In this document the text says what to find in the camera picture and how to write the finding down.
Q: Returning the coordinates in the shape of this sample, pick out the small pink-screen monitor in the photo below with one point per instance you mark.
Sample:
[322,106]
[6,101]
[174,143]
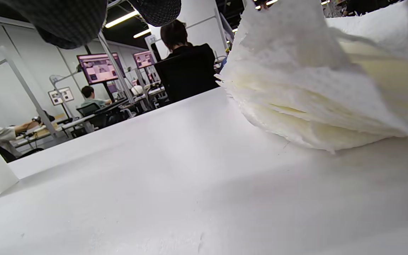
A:
[143,59]

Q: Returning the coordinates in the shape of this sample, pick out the large pink-screen monitor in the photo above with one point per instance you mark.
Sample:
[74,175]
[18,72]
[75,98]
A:
[99,67]

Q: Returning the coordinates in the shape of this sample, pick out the short ceiling light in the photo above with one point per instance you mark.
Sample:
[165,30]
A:
[142,33]

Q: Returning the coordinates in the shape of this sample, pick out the white frame post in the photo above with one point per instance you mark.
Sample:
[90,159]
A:
[115,67]
[27,88]

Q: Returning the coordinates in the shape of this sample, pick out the person's right hand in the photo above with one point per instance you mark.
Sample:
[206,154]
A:
[69,24]

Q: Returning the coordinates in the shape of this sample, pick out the long ceiling light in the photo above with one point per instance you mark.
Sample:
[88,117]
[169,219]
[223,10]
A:
[120,19]

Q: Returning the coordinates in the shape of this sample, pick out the white wall sign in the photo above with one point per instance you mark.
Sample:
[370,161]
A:
[61,96]

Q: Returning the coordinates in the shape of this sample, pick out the pile of white paper towels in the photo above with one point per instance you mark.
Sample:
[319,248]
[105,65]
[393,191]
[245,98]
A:
[296,71]

